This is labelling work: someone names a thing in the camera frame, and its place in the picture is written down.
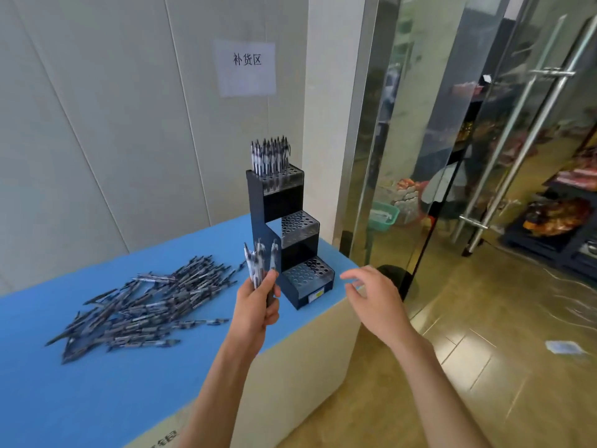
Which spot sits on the person's right hand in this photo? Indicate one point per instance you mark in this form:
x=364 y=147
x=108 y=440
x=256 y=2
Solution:
x=382 y=307

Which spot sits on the person's left hand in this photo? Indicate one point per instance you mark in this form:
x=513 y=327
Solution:
x=254 y=317

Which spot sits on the pile of black pens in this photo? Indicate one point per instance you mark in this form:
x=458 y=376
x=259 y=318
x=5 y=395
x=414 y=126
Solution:
x=140 y=307

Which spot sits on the black tiered pen display stand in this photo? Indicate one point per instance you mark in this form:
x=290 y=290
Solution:
x=261 y=200

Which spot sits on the row of black pens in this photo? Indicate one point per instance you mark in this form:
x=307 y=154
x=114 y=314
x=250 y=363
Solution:
x=270 y=156

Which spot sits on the person's left forearm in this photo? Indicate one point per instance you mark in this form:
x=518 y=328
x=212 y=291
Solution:
x=219 y=401

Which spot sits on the person's right forearm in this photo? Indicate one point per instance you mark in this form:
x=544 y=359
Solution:
x=438 y=396

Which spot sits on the green plastic basket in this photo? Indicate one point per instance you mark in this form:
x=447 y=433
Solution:
x=383 y=219

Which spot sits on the blue table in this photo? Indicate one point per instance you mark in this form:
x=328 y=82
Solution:
x=93 y=391

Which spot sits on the white paper scrap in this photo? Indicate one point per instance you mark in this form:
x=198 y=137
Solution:
x=564 y=348

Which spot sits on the pile of colourful snack packets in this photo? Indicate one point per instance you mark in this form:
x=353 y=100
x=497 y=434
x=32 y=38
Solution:
x=555 y=216

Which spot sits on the dark goods shelf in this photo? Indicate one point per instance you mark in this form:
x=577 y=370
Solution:
x=578 y=247

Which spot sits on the frameless glass swing door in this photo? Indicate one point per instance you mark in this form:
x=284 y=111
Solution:
x=550 y=181

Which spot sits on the steel framed glass partition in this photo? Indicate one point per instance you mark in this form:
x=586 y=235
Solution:
x=420 y=88

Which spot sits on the white paper sign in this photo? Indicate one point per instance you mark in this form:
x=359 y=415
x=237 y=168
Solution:
x=245 y=79

